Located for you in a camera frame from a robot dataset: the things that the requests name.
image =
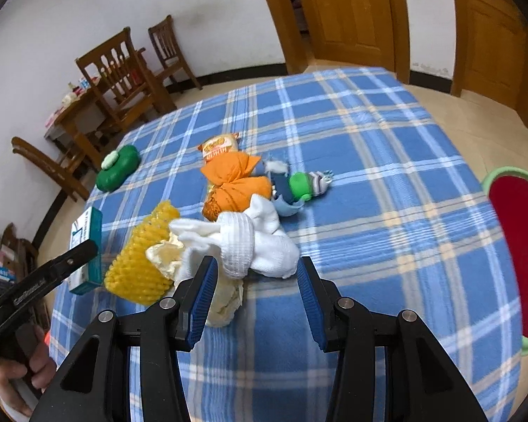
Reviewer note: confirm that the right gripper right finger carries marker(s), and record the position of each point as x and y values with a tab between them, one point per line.
422	383

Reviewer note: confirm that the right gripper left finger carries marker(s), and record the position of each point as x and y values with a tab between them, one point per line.
93	382

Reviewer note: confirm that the small cream paper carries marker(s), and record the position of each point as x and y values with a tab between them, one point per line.
179	258

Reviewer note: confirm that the white sock bundle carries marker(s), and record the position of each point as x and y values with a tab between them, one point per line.
249	240

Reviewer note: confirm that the white teal medicine box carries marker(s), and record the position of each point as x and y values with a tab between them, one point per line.
85	243

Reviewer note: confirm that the person's left hand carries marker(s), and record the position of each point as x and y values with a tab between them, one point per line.
42	365

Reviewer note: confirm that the orange cloth bundle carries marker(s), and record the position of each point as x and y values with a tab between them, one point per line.
232	183

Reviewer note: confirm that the blue plaid tablecloth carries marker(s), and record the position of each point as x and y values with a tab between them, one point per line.
404	225

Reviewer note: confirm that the blue fabric scrap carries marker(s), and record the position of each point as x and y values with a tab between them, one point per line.
282	196

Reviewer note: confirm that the wooden chair at left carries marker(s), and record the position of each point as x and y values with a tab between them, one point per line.
62	172

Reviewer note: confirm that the orange snack packet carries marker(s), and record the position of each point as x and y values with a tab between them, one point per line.
216	145

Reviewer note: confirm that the green and striped toy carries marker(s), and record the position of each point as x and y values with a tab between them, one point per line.
307	185

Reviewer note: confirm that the red basin with green rim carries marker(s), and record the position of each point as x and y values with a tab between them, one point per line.
507	190

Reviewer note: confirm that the wooden dining table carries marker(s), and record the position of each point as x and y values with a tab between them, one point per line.
79	120

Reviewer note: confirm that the wooden chair near table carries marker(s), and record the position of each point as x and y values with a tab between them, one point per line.
122	83

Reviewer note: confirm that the closed wooden door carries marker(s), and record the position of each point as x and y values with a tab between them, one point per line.
496	44

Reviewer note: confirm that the open wooden door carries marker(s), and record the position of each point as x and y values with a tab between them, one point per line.
351	31

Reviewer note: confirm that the wooden chair by wall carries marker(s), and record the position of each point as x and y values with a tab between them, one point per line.
169	54

